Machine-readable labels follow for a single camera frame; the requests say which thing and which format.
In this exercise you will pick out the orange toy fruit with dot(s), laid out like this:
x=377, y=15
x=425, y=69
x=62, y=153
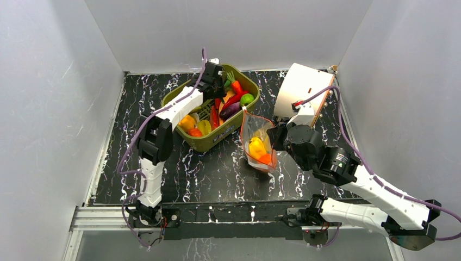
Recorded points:
x=266, y=159

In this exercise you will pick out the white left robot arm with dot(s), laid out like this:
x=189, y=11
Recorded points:
x=155, y=141

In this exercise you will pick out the yellow green toy fruit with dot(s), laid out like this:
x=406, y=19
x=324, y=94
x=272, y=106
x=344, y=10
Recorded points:
x=205, y=127

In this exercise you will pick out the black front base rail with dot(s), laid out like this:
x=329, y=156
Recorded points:
x=247, y=219

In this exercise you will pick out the olive green plastic bin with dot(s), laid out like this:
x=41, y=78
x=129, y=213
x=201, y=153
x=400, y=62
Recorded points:
x=205, y=143

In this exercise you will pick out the yellow toy pepper small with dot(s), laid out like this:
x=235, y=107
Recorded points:
x=187, y=123

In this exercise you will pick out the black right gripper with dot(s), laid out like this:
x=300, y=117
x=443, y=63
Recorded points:
x=275, y=135

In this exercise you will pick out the white cylindrical appliance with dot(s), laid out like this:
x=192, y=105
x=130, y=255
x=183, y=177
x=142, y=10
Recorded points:
x=301, y=83

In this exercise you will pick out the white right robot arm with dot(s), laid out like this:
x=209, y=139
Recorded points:
x=406, y=223

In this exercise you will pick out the red toy chili pepper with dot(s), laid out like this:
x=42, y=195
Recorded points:
x=232, y=101

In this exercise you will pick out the red toy tomato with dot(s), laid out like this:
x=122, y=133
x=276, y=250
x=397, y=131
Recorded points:
x=195, y=132

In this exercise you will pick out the clear zip bag orange zipper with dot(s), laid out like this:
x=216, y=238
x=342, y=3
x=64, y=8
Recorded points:
x=254, y=125

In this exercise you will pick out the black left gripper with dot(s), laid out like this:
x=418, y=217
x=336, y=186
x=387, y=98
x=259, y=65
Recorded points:
x=222, y=94

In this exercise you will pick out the yellow toy bell pepper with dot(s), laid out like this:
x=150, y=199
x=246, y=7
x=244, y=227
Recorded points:
x=256, y=148

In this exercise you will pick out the green toy lime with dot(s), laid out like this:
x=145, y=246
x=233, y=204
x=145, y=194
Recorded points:
x=247, y=99

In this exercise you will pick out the purple toy eggplant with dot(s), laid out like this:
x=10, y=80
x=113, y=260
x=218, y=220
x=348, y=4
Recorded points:
x=229, y=111

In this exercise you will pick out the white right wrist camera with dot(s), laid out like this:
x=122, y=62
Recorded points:
x=305, y=114

